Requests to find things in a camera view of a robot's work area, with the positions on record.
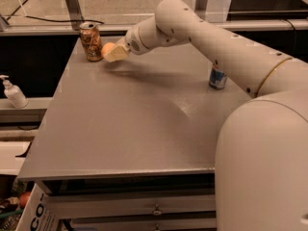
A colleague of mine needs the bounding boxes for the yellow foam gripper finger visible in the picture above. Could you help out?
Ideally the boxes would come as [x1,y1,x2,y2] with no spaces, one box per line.
[104,38,130,63]

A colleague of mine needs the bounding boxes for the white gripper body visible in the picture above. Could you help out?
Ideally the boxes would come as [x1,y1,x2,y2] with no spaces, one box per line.
[124,26,149,55]

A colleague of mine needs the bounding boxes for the orange fruit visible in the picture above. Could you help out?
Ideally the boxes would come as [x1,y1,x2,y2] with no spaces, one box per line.
[101,42,115,56]

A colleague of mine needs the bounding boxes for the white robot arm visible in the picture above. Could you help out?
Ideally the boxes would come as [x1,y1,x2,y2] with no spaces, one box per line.
[102,0,308,231]

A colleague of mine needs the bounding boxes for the orange soda can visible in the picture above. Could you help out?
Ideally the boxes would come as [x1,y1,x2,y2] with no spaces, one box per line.
[80,22,103,62]

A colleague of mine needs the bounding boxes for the silver blue energy drink can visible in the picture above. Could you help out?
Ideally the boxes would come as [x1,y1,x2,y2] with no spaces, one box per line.
[209,64,227,90]

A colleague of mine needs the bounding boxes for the grey drawer cabinet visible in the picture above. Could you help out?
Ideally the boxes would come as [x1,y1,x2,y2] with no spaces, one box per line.
[19,44,246,231]

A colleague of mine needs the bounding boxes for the white pump lotion bottle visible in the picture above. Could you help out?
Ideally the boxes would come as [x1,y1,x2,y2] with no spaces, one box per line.
[0,75,28,109]

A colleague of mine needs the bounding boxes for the red round object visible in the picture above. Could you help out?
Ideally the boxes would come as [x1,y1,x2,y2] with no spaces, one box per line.
[19,192,31,208]

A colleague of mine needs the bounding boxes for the white cardboard box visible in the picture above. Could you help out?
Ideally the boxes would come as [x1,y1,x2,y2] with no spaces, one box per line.
[15,185,59,231]

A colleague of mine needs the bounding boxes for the black cable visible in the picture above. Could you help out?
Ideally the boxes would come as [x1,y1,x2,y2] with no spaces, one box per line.
[6,0,105,26]

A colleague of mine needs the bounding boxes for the metal railing frame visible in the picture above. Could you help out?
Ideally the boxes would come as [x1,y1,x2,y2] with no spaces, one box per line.
[0,0,308,36]

